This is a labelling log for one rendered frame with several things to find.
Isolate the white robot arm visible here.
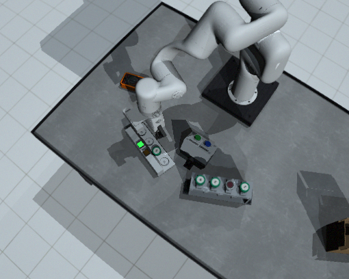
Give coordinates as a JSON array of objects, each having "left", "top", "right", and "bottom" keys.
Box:
[{"left": 122, "top": 0, "right": 292, "bottom": 133}]

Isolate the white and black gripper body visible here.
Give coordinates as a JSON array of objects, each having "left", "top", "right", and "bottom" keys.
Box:
[{"left": 145, "top": 110, "right": 165, "bottom": 132}]

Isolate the light grey key housing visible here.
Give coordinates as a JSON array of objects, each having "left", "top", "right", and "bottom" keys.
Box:
[{"left": 180, "top": 131, "right": 217, "bottom": 170}]

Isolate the orange pocket multimeter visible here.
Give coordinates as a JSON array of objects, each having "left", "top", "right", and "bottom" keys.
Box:
[{"left": 120, "top": 72, "right": 144, "bottom": 91}]

